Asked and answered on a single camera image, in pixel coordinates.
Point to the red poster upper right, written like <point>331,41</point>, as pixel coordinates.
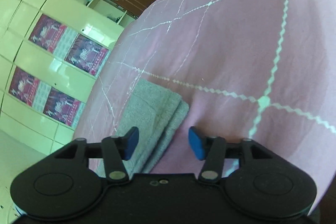
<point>87,55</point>

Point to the grey pants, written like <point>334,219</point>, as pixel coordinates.
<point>157,112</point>

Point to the red poster upper left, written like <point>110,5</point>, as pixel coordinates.
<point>47,33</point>

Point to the red poster lower right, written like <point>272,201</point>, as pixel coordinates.
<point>61,107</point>

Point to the cream glossy wardrobe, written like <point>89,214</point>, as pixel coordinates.
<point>98,20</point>

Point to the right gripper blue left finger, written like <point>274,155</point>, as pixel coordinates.
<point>115,150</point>

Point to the pink quilted bedspread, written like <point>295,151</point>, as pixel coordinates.
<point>259,69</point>

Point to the red poster lower left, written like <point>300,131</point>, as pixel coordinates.
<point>24,86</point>

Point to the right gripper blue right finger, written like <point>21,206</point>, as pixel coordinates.
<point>210,150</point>

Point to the red poster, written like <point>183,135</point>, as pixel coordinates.
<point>87,55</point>
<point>47,33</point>
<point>61,107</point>
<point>24,86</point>

